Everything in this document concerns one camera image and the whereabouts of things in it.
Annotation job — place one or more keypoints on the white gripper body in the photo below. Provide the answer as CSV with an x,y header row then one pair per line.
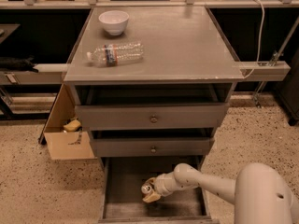
x,y
161,185

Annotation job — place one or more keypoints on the orange soda can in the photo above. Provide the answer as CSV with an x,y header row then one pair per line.
x,y
147,189

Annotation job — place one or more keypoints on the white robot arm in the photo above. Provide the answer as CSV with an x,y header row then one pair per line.
x,y
259,193

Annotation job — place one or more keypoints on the grey open bottom drawer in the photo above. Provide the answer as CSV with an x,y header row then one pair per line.
x,y
122,197

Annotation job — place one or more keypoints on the grey middle drawer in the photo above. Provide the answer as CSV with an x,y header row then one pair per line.
x,y
141,147

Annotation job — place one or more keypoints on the grey top drawer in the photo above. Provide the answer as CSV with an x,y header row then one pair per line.
x,y
145,117

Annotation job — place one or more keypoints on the grey drawer cabinet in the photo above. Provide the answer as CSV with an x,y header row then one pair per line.
x,y
185,62

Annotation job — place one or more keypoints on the open cardboard box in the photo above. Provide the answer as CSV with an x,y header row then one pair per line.
x,y
62,143

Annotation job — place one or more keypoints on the yellow sponge in box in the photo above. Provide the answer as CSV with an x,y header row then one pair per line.
x,y
72,126

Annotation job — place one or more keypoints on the clear plastic water bottle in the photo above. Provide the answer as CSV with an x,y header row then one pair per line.
x,y
109,55

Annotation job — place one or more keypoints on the white ceramic bowl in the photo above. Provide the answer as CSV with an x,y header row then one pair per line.
x,y
114,22

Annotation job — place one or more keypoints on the black cloth on shelf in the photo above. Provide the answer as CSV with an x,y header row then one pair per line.
x,y
18,64

